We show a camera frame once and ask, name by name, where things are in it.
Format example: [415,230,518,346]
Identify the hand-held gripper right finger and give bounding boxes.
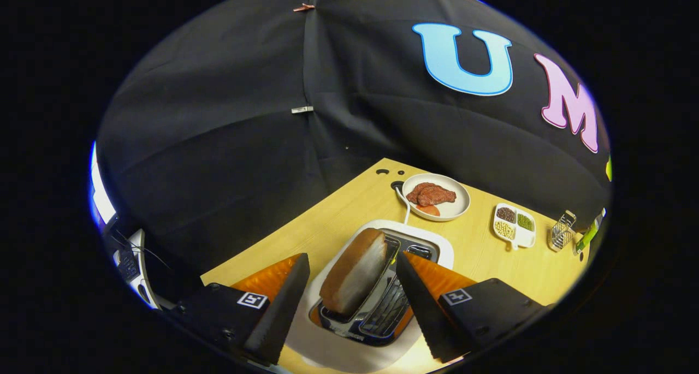
[395,251,552,364]

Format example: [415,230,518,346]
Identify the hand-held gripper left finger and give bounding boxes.
[164,252,311,366]

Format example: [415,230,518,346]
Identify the toasted bread slice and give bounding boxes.
[319,228,388,316]

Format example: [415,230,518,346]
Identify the white toaster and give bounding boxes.
[284,219,455,373]

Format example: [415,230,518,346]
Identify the round white plate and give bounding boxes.
[401,173,471,222]

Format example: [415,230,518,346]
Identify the brown meat pieces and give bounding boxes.
[406,182,457,207]

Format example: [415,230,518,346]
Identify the white divided bean dish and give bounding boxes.
[493,203,537,251]

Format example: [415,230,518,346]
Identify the white and black device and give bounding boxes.
[112,228,160,310]

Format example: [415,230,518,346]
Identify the black backdrop cloth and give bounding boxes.
[96,0,612,304]

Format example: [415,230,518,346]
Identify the green label plastic bottle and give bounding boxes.
[573,210,606,254]

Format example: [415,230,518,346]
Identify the white toaster cable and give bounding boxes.
[394,186,411,225]

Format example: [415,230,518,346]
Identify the metal wire utensil holder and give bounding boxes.
[548,210,577,253]

